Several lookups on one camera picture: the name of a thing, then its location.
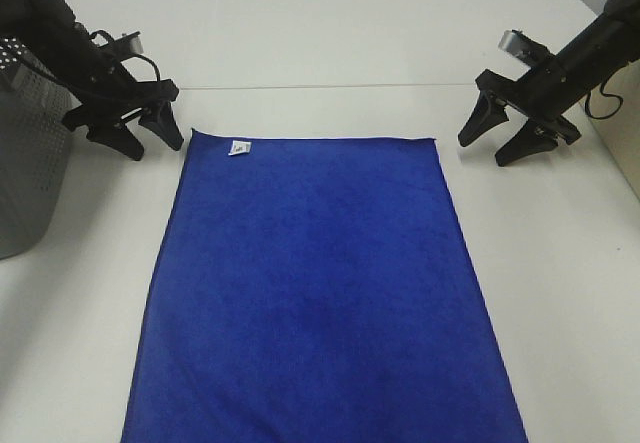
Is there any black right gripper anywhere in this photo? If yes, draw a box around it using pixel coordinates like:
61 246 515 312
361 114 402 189
458 57 581 167

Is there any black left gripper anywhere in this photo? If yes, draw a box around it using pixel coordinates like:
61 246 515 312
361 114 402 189
60 70 184 161

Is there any blue microfibre towel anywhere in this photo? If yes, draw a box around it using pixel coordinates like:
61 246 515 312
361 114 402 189
122 132 527 442

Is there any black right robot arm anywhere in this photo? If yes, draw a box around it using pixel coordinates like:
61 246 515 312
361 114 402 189
458 0 639 167

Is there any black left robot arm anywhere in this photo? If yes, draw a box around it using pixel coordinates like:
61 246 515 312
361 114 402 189
1 0 184 161

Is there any white towel label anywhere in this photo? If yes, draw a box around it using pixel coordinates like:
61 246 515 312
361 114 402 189
227 140 252 157

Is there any beige plastic bin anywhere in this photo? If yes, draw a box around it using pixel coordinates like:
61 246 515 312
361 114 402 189
588 61 640 197

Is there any grey perforated plastic basket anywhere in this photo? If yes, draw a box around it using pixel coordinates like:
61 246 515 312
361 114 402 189
1 37 71 259

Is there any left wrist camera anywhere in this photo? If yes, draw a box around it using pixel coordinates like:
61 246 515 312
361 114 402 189
114 32 144 60

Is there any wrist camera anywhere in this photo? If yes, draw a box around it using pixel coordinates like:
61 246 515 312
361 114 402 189
114 32 144 60
498 30 552 67

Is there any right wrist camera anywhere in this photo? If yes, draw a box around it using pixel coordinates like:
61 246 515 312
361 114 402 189
498 30 552 67

